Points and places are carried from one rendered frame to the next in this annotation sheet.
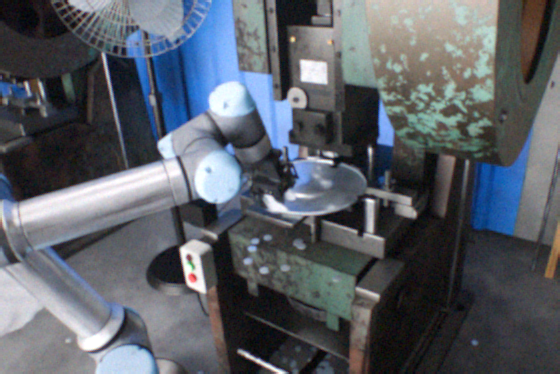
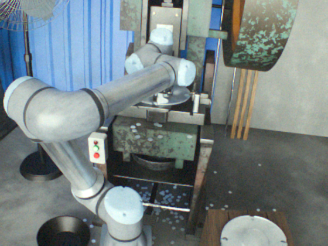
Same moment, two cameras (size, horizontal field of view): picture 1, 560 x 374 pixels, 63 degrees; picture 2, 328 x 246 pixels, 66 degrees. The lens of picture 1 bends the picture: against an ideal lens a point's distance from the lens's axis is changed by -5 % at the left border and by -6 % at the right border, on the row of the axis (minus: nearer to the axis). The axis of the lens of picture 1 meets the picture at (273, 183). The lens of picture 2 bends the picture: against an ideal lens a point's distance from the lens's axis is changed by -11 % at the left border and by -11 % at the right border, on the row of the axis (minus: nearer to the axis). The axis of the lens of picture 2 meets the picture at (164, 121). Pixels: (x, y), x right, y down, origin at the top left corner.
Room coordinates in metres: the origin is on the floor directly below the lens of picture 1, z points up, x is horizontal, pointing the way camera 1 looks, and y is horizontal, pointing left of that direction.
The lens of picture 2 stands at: (0.04, 0.54, 1.27)
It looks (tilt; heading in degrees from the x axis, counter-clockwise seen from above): 28 degrees down; 327
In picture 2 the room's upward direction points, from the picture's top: 4 degrees clockwise
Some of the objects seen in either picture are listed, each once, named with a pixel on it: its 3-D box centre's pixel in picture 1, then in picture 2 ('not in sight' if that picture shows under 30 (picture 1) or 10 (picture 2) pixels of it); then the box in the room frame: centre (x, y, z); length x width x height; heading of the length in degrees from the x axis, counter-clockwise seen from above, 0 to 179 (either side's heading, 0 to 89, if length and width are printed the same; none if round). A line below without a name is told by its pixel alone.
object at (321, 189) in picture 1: (308, 184); (159, 91); (1.09, -0.09, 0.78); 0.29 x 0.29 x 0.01
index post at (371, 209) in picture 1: (371, 212); (196, 102); (0.98, -0.23, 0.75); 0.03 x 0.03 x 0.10; 52
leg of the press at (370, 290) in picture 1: (434, 266); (207, 132); (1.13, -0.47, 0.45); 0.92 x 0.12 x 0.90; 142
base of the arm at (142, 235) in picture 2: not in sight; (125, 235); (0.61, 0.30, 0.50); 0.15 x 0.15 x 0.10
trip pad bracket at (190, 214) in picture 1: (201, 225); not in sight; (1.20, 0.22, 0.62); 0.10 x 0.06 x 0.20; 52
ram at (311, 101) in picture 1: (323, 78); (165, 34); (1.15, -0.14, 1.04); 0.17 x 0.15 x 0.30; 142
